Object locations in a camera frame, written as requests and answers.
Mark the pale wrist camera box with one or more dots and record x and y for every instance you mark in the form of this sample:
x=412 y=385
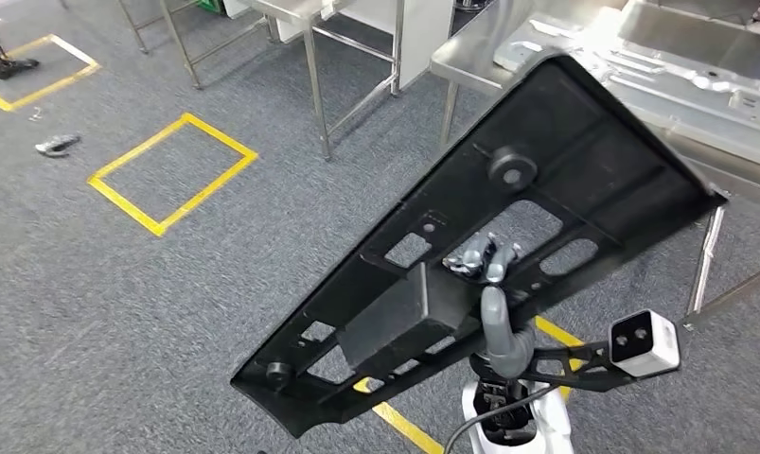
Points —
x=646 y=344

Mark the stamped metal car panel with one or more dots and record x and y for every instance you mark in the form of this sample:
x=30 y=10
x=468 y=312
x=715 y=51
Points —
x=699 y=88

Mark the black plastic plate bracket part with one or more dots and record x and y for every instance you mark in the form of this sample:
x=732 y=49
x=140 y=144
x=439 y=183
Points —
x=605 y=157

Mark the stainless steel table frame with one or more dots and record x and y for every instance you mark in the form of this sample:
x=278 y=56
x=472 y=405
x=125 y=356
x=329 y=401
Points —
x=180 y=44

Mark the black tripod stand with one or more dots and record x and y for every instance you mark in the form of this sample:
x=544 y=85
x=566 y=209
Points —
x=9 y=66

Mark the stainless steel workbench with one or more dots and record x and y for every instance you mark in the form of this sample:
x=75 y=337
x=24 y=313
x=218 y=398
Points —
x=467 y=62

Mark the yellow floor tape square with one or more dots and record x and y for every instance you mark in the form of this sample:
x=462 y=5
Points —
x=404 y=427

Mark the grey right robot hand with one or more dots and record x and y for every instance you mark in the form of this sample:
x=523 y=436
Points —
x=502 y=351

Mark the grey object on floor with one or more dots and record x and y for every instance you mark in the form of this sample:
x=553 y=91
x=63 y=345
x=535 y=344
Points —
x=56 y=145

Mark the white panel board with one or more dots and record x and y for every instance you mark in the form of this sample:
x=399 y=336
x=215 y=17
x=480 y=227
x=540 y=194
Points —
x=423 y=37

